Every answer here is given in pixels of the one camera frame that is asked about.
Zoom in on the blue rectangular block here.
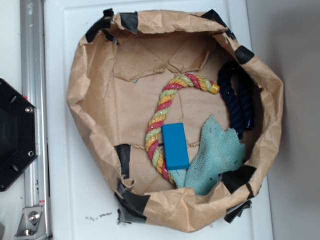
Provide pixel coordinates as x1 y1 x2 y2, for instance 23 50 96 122
162 122 190 171

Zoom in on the teal terry cloth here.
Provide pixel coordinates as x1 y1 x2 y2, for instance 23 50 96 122
169 115 246 196

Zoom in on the brown paper bag bin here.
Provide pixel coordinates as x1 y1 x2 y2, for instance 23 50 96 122
67 9 284 233

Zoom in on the multicolour twisted rope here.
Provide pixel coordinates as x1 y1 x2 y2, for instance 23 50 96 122
144 73 221 186

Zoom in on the dark navy twisted rope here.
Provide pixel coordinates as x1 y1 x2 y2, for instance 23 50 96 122
217 60 255 140

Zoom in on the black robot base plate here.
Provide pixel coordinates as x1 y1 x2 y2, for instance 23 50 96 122
0 79 37 192

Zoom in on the metal corner bracket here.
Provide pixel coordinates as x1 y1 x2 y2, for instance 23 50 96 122
14 206 48 240

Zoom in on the aluminium extrusion rail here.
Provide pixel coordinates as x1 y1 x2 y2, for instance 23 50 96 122
20 0 53 240

